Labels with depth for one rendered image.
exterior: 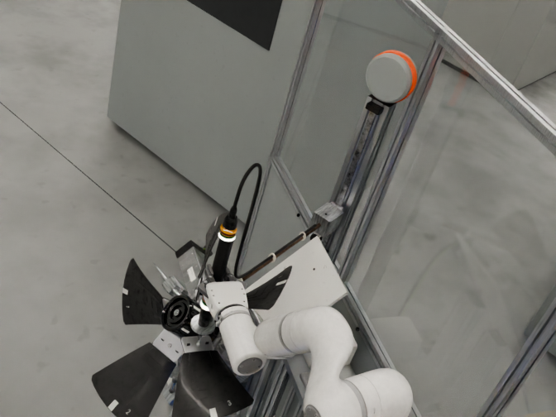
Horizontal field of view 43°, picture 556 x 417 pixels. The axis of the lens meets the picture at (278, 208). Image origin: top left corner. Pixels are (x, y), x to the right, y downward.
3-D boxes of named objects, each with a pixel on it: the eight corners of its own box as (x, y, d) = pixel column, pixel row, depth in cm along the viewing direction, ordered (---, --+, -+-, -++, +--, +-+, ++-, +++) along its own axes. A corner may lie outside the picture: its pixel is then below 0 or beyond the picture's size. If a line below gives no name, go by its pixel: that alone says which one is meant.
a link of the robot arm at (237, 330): (260, 313, 176) (226, 312, 172) (275, 355, 167) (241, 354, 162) (247, 336, 180) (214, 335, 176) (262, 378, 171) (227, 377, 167)
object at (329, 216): (323, 218, 249) (330, 198, 244) (339, 228, 247) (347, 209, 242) (307, 229, 241) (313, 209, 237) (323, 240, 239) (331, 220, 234)
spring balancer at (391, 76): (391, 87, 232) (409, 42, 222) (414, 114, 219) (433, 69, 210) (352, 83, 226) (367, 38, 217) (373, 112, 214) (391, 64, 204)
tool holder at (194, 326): (205, 309, 206) (212, 285, 201) (223, 323, 204) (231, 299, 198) (184, 324, 200) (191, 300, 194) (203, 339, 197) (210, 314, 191)
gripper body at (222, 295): (211, 329, 178) (200, 297, 185) (249, 326, 182) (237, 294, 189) (217, 309, 173) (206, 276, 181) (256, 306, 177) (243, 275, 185)
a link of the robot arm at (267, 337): (342, 313, 156) (275, 328, 182) (280, 309, 149) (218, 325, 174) (344, 355, 154) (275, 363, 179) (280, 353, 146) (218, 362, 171)
